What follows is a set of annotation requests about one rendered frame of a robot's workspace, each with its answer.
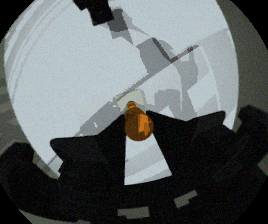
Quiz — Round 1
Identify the white square block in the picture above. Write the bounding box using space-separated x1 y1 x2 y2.
115 88 146 117

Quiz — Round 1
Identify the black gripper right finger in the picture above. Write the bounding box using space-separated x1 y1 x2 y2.
145 111 226 175

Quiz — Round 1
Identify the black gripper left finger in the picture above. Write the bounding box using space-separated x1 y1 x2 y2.
49 115 126 185

